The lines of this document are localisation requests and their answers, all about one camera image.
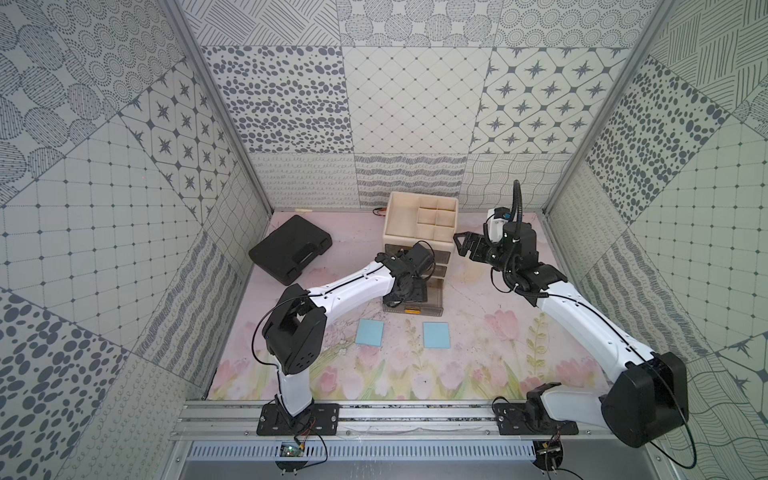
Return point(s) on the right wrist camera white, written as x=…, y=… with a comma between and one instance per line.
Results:
x=494, y=224

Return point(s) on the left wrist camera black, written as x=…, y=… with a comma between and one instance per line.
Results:
x=421, y=259

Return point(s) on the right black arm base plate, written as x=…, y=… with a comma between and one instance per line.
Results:
x=528, y=419

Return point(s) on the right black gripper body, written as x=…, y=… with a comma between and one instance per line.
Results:
x=499, y=260

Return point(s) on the black round connector box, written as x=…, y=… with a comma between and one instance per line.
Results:
x=548, y=455

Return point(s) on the green circuit board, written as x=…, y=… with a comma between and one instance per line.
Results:
x=290, y=450

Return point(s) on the blue sticky pad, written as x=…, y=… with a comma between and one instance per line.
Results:
x=369, y=333
x=436, y=335

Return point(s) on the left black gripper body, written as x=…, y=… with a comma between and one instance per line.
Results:
x=411, y=288

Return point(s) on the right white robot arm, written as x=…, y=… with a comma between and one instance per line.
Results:
x=648, y=396

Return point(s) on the black plastic tool case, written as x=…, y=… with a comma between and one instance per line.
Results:
x=289, y=249

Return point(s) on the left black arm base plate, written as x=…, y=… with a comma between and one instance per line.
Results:
x=321, y=418

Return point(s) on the beige desktop drawer organizer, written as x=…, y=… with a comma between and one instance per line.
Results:
x=411, y=217

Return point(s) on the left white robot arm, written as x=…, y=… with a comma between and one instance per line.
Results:
x=294, y=329

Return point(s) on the aluminium mounting rail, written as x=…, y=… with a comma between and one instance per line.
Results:
x=228, y=420

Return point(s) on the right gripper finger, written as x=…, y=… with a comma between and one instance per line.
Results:
x=470, y=248
x=466, y=239

